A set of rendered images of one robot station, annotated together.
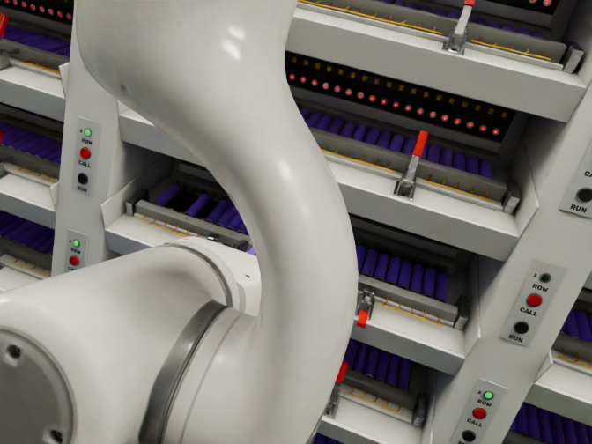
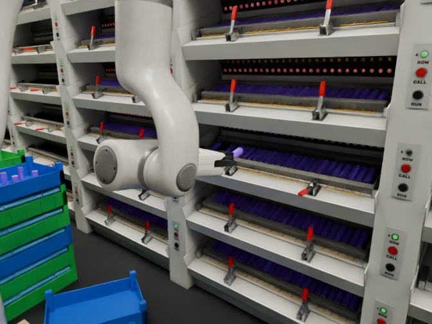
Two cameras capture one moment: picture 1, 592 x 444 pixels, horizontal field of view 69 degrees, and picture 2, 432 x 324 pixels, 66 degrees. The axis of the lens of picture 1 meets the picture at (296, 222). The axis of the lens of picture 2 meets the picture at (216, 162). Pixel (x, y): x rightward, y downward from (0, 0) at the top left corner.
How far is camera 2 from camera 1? 0.39 m
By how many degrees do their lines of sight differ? 28
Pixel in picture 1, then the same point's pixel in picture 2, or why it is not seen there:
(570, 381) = not seen: outside the picture
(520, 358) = (409, 209)
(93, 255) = not seen: hidden behind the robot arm
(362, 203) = (296, 128)
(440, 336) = (361, 203)
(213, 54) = (137, 74)
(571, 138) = (399, 63)
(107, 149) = not seen: hidden behind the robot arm
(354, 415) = (323, 261)
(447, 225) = (343, 132)
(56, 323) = (113, 143)
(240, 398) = (156, 161)
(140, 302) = (138, 144)
